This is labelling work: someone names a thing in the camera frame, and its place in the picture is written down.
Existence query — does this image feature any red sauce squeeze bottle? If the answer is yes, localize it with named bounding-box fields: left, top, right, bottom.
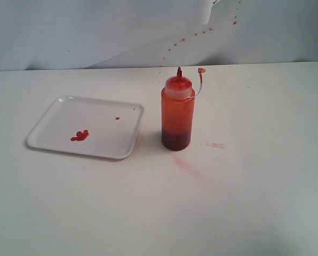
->
left=161, top=67, right=205, bottom=151

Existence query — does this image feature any red sauce blob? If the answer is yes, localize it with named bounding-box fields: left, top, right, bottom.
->
left=70, top=130, right=89, bottom=141

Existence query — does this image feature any white rectangular plastic tray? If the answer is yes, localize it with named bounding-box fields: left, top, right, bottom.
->
left=26, top=95, right=145, bottom=159

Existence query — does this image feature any white backdrop sheet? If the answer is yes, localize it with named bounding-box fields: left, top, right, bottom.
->
left=0, top=1, right=318, bottom=71

